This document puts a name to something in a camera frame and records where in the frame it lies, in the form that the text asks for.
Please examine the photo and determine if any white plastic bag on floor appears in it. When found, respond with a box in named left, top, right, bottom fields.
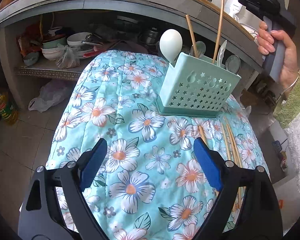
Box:
left=28, top=79, right=74, bottom=113

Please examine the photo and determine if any white electric kettle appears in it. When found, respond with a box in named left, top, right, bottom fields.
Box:
left=224, top=0, right=248, bottom=23

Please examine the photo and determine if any small metal spoon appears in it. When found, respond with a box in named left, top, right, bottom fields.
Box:
left=190, top=41, right=206, bottom=58

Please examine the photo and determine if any cooking oil bottle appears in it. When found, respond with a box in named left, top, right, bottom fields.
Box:
left=0, top=86, right=18, bottom=125

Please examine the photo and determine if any mint green utensil holder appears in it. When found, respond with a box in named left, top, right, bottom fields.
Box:
left=155, top=52, right=241, bottom=117

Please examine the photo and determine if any green sleeved right forearm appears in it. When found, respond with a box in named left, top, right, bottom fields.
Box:
left=274, top=74, right=300, bottom=129

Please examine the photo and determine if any pink plastic basin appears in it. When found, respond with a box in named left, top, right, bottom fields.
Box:
left=113, top=41, right=148, bottom=54

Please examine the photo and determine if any white floral enamel basin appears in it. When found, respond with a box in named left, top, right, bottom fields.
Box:
left=241, top=23, right=258, bottom=44

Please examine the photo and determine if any person's right hand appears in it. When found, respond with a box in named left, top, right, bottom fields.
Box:
left=257, top=21, right=299, bottom=94

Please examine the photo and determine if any large metal spoon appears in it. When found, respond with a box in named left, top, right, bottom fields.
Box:
left=225, top=55, right=241, bottom=74

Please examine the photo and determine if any wooden chopstick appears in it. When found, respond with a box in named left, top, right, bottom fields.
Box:
left=185, top=15, right=199, bottom=58
left=224, top=117, right=243, bottom=209
left=212, top=0, right=224, bottom=64
left=198, top=126, right=208, bottom=146

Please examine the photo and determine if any white ceramic soup spoon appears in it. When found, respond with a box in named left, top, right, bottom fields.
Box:
left=217, top=40, right=228, bottom=67

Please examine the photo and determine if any stack of bowls on shelf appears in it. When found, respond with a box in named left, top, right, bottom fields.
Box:
left=41, top=27, right=94, bottom=61

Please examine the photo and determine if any floral quilted table cover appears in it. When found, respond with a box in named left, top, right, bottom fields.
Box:
left=46, top=50, right=266, bottom=239

